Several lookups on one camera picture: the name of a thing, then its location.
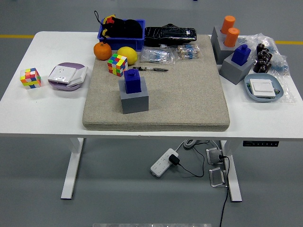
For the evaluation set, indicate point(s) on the blue seal with round knob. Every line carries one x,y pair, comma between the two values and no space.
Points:
132,81

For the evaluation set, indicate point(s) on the grey cube seal holder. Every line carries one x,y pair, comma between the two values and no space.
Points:
135,104
233,72

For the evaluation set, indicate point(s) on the blue seal with square knob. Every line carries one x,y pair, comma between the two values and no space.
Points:
240,56

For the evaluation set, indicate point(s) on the beige fabric mat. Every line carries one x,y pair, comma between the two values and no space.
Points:
177,99

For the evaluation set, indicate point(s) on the black slim hand tool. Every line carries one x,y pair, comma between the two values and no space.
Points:
156,69

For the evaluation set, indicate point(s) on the white power strip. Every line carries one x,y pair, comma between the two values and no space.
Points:
161,164

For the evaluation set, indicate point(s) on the bag of blue resistors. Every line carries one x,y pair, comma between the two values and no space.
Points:
156,56

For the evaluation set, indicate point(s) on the bright colourful puzzle cube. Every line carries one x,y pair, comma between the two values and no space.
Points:
117,65

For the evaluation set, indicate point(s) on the yellow lemon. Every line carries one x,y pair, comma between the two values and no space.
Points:
129,55

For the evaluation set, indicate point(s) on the bag of brown resistors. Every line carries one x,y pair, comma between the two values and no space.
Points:
189,52

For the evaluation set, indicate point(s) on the blue plastic bin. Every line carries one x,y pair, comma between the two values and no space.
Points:
127,43

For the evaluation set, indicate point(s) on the orange fruit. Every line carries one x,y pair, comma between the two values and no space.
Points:
102,51

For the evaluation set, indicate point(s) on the black wrapped keyboard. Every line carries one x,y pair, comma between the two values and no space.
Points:
170,35

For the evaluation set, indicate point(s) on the tall grey double holder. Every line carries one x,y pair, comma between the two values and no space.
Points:
219,47

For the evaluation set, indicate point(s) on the purple plate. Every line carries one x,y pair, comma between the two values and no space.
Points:
68,64

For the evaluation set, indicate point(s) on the white table leg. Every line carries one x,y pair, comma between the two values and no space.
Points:
235,184
71,170

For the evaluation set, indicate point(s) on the green circuit board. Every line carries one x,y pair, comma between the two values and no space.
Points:
248,85

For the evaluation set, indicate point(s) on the yellow red tool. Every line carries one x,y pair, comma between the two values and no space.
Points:
109,20

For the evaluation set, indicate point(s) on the light blue plate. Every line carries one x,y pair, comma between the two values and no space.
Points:
260,99

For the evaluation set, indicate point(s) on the orange cylinder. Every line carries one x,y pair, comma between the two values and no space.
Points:
228,23
232,37

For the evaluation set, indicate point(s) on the black table control panel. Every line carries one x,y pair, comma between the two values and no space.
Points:
260,143

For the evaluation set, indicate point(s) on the black capacitor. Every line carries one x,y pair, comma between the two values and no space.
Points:
267,66
268,57
260,64
261,46
265,51
261,56

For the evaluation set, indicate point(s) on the pastel colourful puzzle cube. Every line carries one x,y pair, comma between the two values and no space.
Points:
30,79

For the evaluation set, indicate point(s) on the flat clear plastic bag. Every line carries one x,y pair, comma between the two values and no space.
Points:
288,97

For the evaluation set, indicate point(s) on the clear bag with blue parts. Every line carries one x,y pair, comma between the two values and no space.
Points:
279,59

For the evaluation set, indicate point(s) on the metal bracket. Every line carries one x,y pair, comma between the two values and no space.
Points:
214,156
216,177

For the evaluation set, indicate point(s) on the white wall socket panel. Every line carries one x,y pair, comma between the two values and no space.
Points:
60,74

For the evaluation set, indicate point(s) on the white wall switch panel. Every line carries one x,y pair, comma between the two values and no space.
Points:
262,88

